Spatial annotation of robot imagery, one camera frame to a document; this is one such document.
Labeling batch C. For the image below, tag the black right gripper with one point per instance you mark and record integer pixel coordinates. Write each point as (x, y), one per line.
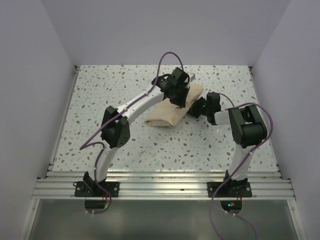
(193, 109)

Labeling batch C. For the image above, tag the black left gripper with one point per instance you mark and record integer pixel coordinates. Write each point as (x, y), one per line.
(181, 103)

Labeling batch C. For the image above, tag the beige cloth mat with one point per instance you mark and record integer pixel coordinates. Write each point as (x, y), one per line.
(166, 114)

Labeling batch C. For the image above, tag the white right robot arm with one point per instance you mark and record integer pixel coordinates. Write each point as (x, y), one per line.
(247, 127)

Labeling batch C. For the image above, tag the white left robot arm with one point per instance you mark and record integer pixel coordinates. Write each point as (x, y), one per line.
(114, 132)

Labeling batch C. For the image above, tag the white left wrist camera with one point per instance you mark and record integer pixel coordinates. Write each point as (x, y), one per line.
(192, 76)

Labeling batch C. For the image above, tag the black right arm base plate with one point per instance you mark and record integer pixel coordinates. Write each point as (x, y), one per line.
(232, 189)

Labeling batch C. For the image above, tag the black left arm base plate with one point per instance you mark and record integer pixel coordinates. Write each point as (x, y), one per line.
(82, 190)

